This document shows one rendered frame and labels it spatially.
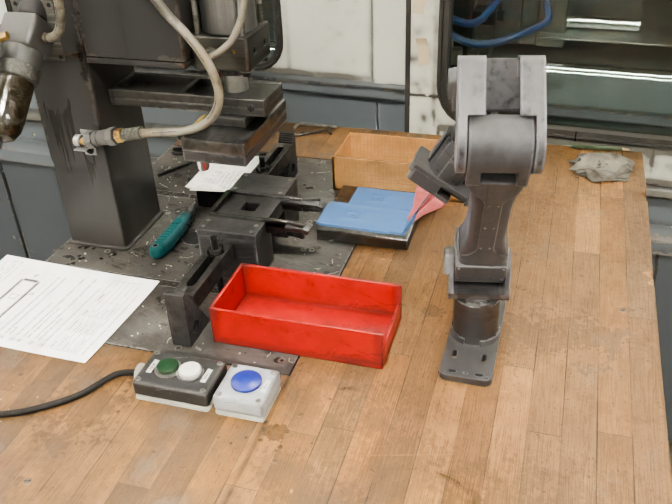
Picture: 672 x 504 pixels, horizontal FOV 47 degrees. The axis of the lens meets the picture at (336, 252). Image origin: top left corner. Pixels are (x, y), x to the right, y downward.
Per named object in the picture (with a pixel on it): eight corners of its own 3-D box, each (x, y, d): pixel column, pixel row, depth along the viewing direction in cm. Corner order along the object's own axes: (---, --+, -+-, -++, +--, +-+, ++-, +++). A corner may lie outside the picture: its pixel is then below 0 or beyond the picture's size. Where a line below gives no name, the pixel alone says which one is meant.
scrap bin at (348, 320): (382, 369, 105) (382, 335, 101) (213, 341, 111) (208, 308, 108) (401, 317, 114) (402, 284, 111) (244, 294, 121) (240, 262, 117)
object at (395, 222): (413, 237, 117) (413, 219, 115) (316, 224, 121) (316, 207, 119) (422, 215, 122) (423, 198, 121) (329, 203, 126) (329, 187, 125)
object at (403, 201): (431, 216, 135) (432, 201, 133) (347, 206, 139) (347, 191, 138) (439, 197, 141) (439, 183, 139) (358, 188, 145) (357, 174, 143)
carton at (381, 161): (462, 207, 143) (464, 169, 139) (333, 193, 150) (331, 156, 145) (472, 176, 153) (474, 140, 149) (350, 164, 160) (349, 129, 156)
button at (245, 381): (256, 403, 98) (254, 391, 96) (227, 397, 99) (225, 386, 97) (267, 382, 101) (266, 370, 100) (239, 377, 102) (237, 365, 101)
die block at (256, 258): (260, 281, 124) (255, 241, 120) (202, 273, 126) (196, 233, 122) (299, 219, 140) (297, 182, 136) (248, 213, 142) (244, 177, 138)
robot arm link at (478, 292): (444, 240, 106) (445, 263, 101) (509, 242, 105) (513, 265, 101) (442, 278, 110) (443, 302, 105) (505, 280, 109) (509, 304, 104)
